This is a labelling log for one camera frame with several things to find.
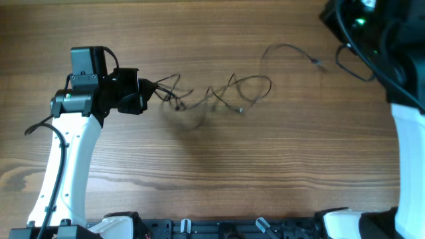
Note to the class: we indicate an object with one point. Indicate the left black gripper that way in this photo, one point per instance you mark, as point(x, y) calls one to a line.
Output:
point(141, 85)

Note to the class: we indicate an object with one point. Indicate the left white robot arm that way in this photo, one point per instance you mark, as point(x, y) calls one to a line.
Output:
point(77, 114)

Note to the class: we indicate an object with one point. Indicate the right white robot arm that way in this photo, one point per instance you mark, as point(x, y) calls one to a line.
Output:
point(388, 37)

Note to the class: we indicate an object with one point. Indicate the black mounting rail base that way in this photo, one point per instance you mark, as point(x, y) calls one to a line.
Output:
point(212, 229)

